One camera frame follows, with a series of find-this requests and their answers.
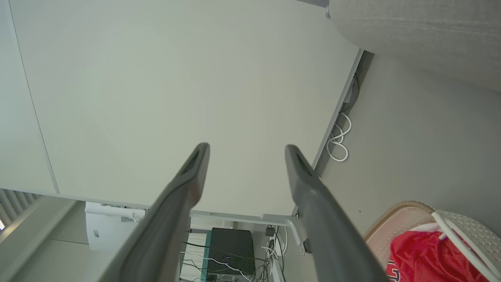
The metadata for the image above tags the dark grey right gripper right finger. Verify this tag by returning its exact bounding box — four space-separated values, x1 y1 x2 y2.
285 145 388 282

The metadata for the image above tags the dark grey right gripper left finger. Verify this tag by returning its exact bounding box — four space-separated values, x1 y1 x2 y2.
98 143 211 282

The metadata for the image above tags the red jersey with black lettering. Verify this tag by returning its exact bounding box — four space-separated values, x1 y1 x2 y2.
386 224 490 282

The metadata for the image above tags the light grey fabric sofa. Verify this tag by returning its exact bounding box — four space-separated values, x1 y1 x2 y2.
327 0 501 92

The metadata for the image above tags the grey metal table leg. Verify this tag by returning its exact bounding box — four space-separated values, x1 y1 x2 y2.
260 213 310 255

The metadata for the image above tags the white box appliance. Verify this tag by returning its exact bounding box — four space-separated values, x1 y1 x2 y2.
85 202 147 251

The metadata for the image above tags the black computer box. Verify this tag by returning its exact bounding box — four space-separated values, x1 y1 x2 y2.
206 228 257 282

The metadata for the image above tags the white perforated laundry basket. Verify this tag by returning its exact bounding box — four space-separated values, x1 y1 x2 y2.
363 201 501 282

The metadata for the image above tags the white ribbed radiator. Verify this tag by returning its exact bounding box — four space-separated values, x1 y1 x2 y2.
0 189 41 231

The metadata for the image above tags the white looped cable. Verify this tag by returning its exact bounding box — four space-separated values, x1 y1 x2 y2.
327 112 353 162

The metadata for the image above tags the thin black cable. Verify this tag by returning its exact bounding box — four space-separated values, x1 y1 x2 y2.
343 74 360 113

